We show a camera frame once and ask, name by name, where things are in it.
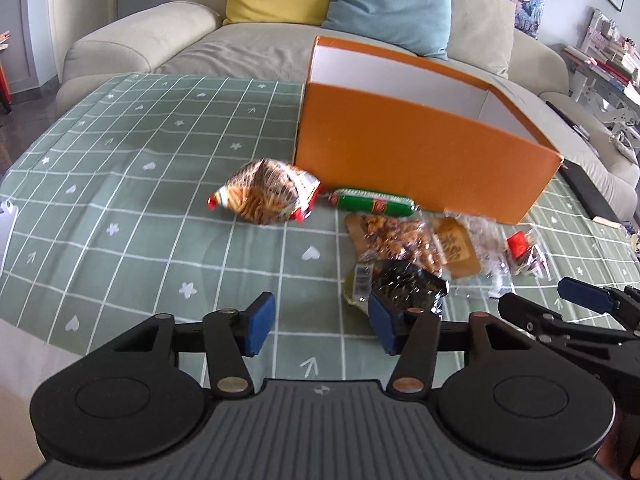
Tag dark seaweed snack packet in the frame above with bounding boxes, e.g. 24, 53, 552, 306
343, 260, 449, 316

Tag clear bag of nuts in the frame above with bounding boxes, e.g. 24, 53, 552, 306
345, 214, 447, 276

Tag small red snack packet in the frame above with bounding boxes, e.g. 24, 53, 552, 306
506, 231, 551, 280

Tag fries snack bag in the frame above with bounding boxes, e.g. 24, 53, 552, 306
207, 158, 321, 226

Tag green sausage stick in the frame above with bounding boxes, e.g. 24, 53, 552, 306
328, 188, 418, 218

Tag clear bag white balls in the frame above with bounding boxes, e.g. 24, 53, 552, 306
430, 211, 511, 299

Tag black notebook on table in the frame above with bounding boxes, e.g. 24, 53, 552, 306
559, 159, 620, 229

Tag green checked tablecloth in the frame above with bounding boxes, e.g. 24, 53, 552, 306
0, 71, 640, 394

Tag dark book on sofa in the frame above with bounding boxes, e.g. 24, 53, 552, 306
546, 101, 600, 157

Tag orange cardboard box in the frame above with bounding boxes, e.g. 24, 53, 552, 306
294, 36, 563, 224

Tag white desk with books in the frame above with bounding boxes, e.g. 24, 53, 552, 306
563, 9, 639, 145

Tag beige fabric sofa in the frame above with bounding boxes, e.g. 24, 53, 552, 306
56, 0, 639, 220

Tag beige cushion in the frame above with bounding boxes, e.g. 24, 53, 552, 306
447, 0, 515, 78

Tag light blue cushion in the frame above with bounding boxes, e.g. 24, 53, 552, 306
322, 0, 452, 58

